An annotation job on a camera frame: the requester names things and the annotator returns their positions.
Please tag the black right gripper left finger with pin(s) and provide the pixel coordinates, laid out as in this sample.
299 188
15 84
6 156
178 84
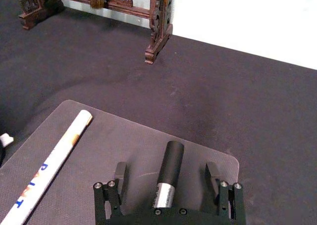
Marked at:
120 171

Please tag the white paint marker pen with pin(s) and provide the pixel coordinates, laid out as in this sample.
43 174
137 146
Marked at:
58 158

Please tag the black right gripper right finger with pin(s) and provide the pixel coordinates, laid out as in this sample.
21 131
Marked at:
213 171

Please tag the plain pale wall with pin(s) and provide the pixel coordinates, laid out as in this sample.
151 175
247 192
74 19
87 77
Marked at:
247 16

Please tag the small white capped bottle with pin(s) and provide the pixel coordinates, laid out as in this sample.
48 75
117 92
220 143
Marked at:
5 139

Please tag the grey rubber mat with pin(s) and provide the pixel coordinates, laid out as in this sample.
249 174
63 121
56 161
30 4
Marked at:
111 145

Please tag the black marker with silver band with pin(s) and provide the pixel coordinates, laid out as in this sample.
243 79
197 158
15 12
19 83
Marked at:
171 165

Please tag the carved dark wooden brush rack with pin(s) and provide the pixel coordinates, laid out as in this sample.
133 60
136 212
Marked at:
158 29

